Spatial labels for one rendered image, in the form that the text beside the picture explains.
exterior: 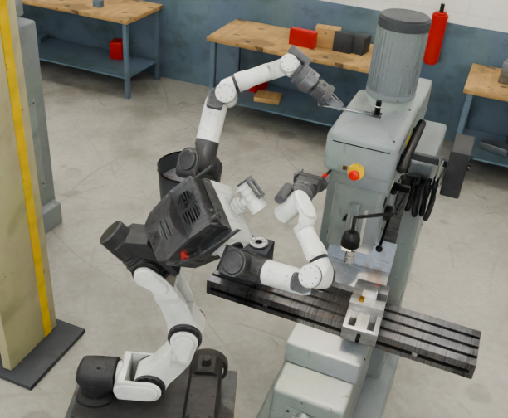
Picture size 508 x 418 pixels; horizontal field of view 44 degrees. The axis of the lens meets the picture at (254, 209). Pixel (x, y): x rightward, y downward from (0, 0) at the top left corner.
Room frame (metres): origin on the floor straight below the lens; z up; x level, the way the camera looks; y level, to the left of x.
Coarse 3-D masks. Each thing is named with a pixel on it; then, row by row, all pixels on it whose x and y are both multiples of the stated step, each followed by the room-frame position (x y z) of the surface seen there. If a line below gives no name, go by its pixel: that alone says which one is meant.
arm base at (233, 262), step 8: (232, 248) 1.76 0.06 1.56; (240, 248) 1.83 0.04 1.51; (224, 256) 1.75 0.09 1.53; (232, 256) 1.73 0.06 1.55; (240, 256) 1.72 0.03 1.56; (224, 264) 1.72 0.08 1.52; (232, 264) 1.71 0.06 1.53; (240, 264) 1.70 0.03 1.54; (224, 272) 1.71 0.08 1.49; (232, 272) 1.69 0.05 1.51; (240, 272) 1.69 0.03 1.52
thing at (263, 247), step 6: (252, 240) 2.40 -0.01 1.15; (258, 240) 2.41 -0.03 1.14; (264, 240) 2.41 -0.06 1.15; (270, 240) 2.43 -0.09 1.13; (246, 246) 2.36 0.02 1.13; (252, 246) 2.35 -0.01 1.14; (258, 246) 2.35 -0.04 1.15; (264, 246) 2.36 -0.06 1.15; (270, 246) 2.38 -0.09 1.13; (252, 252) 2.34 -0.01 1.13; (258, 252) 2.33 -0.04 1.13; (264, 252) 2.33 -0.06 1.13; (270, 252) 2.37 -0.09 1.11; (270, 258) 2.38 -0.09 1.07; (252, 282) 2.33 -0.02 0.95
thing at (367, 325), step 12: (360, 288) 2.23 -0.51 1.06; (384, 288) 2.29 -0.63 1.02; (384, 300) 2.20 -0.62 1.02; (348, 312) 2.11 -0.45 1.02; (360, 312) 2.11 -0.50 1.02; (348, 324) 2.03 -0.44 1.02; (360, 324) 2.03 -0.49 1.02; (372, 324) 2.04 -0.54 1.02; (348, 336) 2.01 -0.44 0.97; (360, 336) 1.99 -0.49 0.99; (372, 336) 1.98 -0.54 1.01
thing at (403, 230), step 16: (432, 128) 2.90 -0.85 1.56; (432, 144) 2.71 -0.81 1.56; (416, 160) 2.54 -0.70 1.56; (432, 176) 2.77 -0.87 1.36; (400, 192) 2.54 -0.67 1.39; (400, 224) 2.53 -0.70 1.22; (416, 224) 2.51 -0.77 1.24; (320, 240) 2.65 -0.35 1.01; (384, 240) 2.54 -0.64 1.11; (400, 240) 2.52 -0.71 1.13; (416, 240) 2.66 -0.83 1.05; (400, 256) 2.52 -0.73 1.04; (400, 272) 2.51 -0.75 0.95; (400, 288) 2.51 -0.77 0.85; (400, 304) 2.74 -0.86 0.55; (384, 352) 2.51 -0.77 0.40; (368, 368) 2.53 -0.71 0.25
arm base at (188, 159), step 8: (184, 152) 2.07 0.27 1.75; (192, 152) 2.06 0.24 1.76; (184, 160) 2.05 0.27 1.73; (192, 160) 2.04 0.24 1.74; (176, 168) 2.06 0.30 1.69; (184, 168) 2.03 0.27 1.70; (192, 168) 2.02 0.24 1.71; (184, 176) 2.03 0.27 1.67; (208, 176) 2.06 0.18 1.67; (216, 176) 2.10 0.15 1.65
